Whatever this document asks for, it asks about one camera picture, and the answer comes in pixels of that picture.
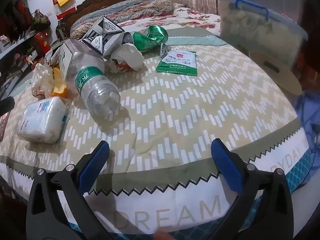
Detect white tissue pack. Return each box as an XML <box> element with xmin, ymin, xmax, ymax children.
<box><xmin>17</xmin><ymin>97</ymin><xmax>68</xmax><ymax>143</ymax></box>

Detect red gift bag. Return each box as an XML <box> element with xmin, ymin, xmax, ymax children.
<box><xmin>34</xmin><ymin>31</ymin><xmax>52</xmax><ymax>53</ymax></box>

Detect crushed green can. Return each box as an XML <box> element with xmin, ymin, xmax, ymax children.
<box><xmin>122</xmin><ymin>26</ymin><xmax>168</xmax><ymax>53</ymax></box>

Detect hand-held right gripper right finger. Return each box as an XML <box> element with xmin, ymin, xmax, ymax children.
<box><xmin>209</xmin><ymin>138</ymin><xmax>294</xmax><ymax>240</ymax></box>

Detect white plastic bag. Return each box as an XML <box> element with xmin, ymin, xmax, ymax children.
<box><xmin>31</xmin><ymin>62</ymin><xmax>55</xmax><ymax>98</ymax></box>

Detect crumpled white tissue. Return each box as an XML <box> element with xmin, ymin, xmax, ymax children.
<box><xmin>107</xmin><ymin>44</ymin><xmax>144</xmax><ymax>73</ymax></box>

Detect blue cloth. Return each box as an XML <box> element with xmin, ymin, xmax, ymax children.
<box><xmin>291</xmin><ymin>90</ymin><xmax>320</xmax><ymax>188</ymax></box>

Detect green wet wipes packet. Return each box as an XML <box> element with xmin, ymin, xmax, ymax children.
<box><xmin>156</xmin><ymin>50</ymin><xmax>198</xmax><ymax>77</ymax></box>

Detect clear plastic bottle green label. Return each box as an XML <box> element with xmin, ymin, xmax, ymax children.
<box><xmin>67</xmin><ymin>51</ymin><xmax>121</xmax><ymax>117</ymax></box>

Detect floral bed sheet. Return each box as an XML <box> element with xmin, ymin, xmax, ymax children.
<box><xmin>172</xmin><ymin>6</ymin><xmax>222</xmax><ymax>38</ymax></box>

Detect red wall calendar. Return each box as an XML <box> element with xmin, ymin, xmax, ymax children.
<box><xmin>54</xmin><ymin>1</ymin><xmax>77</xmax><ymax>20</ymax></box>

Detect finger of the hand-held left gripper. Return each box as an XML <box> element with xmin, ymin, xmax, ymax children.
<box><xmin>0</xmin><ymin>97</ymin><xmax>15</xmax><ymax>114</ymax></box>

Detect orange yellow packet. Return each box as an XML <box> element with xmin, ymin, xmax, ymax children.
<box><xmin>51</xmin><ymin>67</ymin><xmax>68</xmax><ymax>98</ymax></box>

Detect clear storage box blue handle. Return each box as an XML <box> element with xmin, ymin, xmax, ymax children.
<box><xmin>214</xmin><ymin>0</ymin><xmax>308</xmax><ymax>68</ymax></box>

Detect white cardboard box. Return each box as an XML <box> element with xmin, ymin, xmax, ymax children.
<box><xmin>58</xmin><ymin>40</ymin><xmax>83</xmax><ymax>77</ymax></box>

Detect grey white folded carton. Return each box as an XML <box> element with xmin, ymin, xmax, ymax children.
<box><xmin>81</xmin><ymin>16</ymin><xmax>125</xmax><ymax>55</ymax></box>

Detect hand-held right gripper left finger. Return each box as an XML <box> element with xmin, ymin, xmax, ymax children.
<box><xmin>26</xmin><ymin>140</ymin><xmax>110</xmax><ymax>240</ymax></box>

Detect folded patterned quilt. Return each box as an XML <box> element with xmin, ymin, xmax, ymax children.
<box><xmin>70</xmin><ymin>0</ymin><xmax>175</xmax><ymax>39</ymax></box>

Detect dark handbag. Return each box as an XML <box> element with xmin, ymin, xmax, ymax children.
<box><xmin>31</xmin><ymin>9</ymin><xmax>52</xmax><ymax>32</ymax></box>

